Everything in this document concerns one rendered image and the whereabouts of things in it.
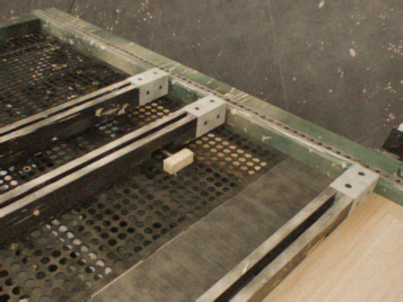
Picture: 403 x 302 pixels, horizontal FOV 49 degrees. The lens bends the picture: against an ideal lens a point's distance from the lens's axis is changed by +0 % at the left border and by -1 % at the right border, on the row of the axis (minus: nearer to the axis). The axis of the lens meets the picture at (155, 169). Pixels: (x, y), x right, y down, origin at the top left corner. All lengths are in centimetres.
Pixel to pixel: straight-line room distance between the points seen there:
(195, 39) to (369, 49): 91
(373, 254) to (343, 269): 9
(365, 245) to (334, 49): 133
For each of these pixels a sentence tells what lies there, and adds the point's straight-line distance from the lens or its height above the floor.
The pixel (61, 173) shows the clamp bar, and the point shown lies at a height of 139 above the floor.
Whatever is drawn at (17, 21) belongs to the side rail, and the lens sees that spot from 198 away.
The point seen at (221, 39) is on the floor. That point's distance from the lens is 247.
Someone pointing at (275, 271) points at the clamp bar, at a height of 128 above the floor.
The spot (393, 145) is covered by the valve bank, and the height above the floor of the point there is 79.
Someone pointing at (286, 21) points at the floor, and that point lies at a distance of 233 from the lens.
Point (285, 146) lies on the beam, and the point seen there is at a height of 89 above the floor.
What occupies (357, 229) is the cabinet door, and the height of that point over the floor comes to 102.
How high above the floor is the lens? 204
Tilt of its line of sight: 52 degrees down
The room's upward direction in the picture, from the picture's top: 86 degrees counter-clockwise
